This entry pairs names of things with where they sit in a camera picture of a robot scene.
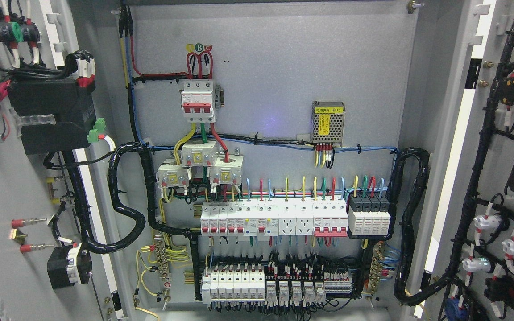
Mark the grey cabinet door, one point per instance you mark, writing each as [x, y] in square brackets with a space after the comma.
[25, 290]
[473, 278]

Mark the white socket and breaker row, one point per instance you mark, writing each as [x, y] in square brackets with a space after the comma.
[274, 217]

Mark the relay and terminal row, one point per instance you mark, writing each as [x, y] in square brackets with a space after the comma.
[275, 286]

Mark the metal mesh power supply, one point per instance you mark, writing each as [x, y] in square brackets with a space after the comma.
[327, 122]

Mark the black surge protector module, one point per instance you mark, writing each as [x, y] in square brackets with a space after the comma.
[368, 218]

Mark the white red main breaker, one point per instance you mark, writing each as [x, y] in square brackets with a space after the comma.
[200, 99]

